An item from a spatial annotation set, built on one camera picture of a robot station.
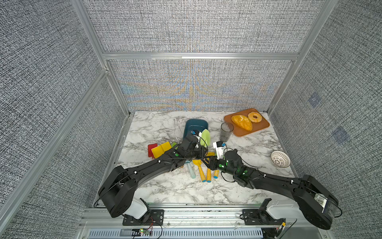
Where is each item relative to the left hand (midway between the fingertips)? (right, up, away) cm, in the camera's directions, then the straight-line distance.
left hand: (209, 149), depth 80 cm
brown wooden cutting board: (+25, +9, +28) cm, 39 cm away
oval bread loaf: (+28, +16, +28) cm, 42 cm away
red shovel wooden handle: (-37, -1, +17) cm, 41 cm away
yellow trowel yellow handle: (0, -16, +5) cm, 17 cm away
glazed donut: (+37, +21, +36) cm, 56 cm away
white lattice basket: (+46, -8, +12) cm, 48 cm away
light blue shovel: (-8, -16, +5) cm, 19 cm away
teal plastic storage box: (-9, +14, +27) cm, 32 cm away
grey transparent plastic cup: (+16, +11, +26) cm, 32 cm away
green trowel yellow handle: (+3, -10, -7) cm, 13 cm away
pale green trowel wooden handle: (-2, +5, +2) cm, 6 cm away
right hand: (-4, -3, -2) cm, 6 cm away
